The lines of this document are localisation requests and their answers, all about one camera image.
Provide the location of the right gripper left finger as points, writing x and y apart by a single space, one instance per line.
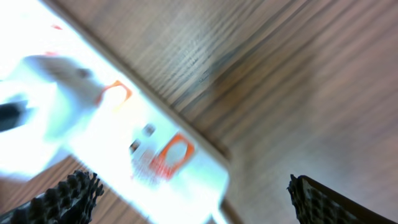
70 202

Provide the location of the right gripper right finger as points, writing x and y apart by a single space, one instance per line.
315 203

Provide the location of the white power strip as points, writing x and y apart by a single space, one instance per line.
151 158

